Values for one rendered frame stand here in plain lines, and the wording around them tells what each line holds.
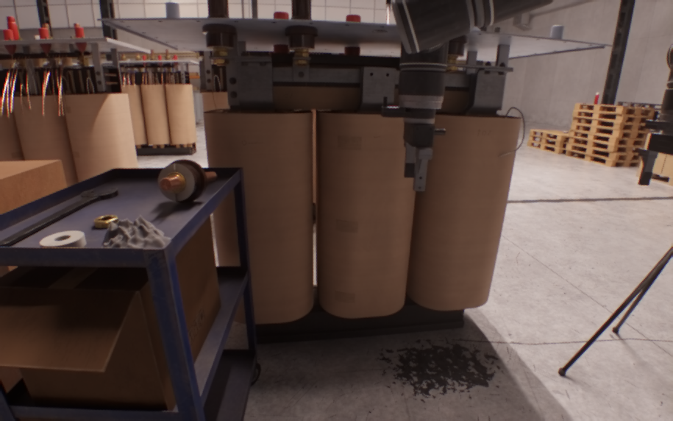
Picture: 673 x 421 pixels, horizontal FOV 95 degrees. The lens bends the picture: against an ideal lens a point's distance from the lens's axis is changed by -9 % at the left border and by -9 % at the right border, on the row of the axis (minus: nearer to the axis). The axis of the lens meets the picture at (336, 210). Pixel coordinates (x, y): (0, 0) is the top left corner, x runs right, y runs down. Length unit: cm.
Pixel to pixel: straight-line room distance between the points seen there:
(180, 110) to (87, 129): 377
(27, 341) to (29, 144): 294
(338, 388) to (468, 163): 106
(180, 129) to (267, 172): 573
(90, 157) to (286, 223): 229
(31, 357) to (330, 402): 108
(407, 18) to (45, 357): 80
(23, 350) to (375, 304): 122
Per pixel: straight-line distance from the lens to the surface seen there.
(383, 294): 153
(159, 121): 707
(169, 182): 83
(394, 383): 160
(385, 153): 130
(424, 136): 81
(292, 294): 148
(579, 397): 183
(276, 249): 137
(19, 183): 138
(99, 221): 85
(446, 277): 160
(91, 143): 331
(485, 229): 158
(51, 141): 352
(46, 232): 90
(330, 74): 133
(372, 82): 131
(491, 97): 149
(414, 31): 67
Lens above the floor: 115
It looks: 19 degrees down
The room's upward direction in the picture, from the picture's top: 1 degrees clockwise
